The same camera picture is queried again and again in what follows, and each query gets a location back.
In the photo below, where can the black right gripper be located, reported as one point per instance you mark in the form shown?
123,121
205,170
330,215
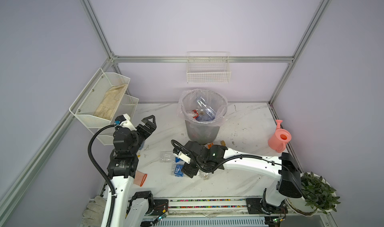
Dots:
188,171

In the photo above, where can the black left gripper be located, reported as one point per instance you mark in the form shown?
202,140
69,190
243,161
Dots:
151,127

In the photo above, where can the pepsi label plastic bottle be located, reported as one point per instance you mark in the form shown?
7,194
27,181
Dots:
204,176

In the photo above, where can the colourful label water bottle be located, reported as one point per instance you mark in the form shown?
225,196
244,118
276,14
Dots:
205,118

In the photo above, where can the red cap round bottle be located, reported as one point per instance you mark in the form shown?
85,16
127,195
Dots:
196,115

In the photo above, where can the white cap clear bottle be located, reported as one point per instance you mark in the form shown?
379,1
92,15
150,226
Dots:
205,107

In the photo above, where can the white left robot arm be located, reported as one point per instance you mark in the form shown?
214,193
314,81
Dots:
121,172

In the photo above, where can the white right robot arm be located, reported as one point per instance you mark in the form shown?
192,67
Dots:
283,169

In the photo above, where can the grey mesh waste bin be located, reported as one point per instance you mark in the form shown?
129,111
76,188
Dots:
202,134

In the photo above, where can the orange label plastic bottle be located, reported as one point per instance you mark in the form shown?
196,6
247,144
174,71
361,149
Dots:
218,143

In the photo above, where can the white mesh lower shelf tray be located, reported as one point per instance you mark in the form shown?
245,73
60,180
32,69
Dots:
127,106

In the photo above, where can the white mesh shelf tray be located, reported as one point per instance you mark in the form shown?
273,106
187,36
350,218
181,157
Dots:
100,99
127,106

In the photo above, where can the beige cloth glove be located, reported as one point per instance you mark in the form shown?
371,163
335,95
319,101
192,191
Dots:
110,102

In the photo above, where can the white mesh upper shelf tray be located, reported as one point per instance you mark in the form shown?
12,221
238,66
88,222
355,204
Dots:
100,99

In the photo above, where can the pink plastic watering can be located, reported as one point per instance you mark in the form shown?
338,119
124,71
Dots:
280,138

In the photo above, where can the white cotton glove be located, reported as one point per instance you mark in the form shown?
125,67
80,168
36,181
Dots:
93,215

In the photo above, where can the potted green plant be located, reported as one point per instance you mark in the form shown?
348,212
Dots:
319,197

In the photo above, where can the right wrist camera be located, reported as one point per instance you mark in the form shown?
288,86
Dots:
183,157

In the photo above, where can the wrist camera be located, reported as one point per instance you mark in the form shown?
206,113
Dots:
124,121
183,157

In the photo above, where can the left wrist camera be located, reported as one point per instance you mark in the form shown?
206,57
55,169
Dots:
124,121

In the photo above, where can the metal base rail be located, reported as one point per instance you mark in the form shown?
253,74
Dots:
211,212

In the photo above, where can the aluminium frame horizontal bar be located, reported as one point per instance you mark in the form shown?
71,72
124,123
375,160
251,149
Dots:
185,59

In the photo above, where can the white wire wall basket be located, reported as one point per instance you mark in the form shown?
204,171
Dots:
208,72

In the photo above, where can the aluminium frame corner post left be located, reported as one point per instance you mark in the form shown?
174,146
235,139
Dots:
91,14

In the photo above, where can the aluminium frame corner post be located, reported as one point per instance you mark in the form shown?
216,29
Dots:
314,22
91,14

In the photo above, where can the aluminium frame corner post right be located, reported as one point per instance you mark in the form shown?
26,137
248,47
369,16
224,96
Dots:
314,22

